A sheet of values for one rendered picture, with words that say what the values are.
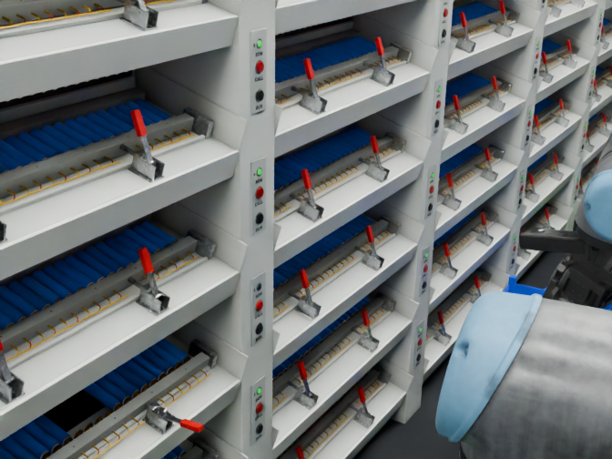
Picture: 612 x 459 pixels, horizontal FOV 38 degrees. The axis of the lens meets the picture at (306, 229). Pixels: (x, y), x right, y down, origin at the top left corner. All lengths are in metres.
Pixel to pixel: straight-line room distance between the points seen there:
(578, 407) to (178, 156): 0.79
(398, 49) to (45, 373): 1.09
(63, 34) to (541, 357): 0.68
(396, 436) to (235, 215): 1.01
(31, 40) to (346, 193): 0.84
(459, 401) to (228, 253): 0.82
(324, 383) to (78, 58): 1.00
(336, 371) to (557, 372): 1.29
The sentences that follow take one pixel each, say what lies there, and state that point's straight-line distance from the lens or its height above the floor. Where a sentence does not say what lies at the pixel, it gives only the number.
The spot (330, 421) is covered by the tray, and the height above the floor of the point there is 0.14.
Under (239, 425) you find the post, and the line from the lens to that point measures 1.54.
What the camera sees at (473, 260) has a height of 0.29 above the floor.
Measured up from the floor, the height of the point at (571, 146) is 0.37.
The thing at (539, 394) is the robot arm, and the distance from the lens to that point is 0.62.
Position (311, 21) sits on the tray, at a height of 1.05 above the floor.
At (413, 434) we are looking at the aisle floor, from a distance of 2.24.
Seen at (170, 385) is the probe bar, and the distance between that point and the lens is 1.41.
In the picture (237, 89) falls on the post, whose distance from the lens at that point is 1.31.
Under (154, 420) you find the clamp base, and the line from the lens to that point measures 1.37.
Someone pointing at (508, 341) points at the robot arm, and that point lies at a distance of 0.62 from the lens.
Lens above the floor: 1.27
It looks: 22 degrees down
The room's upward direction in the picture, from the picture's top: 1 degrees clockwise
